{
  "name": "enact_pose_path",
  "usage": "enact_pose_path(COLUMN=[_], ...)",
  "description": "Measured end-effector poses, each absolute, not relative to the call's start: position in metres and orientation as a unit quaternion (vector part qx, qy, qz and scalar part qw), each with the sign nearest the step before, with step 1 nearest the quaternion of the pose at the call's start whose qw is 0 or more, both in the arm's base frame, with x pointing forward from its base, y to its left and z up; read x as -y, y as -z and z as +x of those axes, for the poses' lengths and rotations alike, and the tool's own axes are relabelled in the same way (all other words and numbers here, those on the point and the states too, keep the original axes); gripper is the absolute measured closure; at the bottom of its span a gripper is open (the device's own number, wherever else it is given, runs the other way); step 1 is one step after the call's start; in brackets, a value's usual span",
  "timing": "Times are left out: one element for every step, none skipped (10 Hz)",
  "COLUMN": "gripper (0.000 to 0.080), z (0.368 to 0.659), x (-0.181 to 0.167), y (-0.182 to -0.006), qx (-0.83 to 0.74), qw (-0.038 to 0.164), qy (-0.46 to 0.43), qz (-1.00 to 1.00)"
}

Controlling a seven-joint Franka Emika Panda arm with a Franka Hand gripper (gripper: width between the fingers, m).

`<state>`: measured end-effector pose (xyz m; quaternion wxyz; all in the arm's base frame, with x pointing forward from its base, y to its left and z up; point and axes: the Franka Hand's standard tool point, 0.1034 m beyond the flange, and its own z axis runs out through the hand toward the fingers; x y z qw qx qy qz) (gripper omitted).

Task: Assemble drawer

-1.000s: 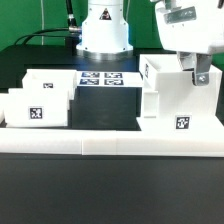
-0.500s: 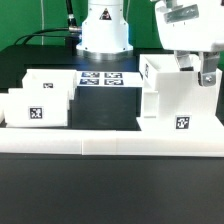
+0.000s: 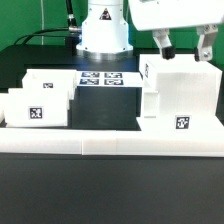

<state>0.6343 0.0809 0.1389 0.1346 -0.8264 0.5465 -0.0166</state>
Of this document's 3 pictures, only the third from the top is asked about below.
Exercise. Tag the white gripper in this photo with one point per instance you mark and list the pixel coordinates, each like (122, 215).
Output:
(160, 14)

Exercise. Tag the white drawer cabinet box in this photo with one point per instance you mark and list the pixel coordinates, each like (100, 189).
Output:
(178, 94)

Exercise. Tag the white drawer tray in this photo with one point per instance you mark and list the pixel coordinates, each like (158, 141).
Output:
(36, 108)
(51, 78)

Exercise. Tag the white front drawer tray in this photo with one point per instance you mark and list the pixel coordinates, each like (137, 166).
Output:
(36, 108)

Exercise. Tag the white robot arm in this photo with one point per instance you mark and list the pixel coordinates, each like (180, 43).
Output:
(105, 31)

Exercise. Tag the white marker tag plate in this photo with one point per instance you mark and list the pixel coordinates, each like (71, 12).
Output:
(109, 79)

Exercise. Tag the white L-shaped border wall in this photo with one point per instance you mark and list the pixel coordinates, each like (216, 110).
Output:
(206, 141)

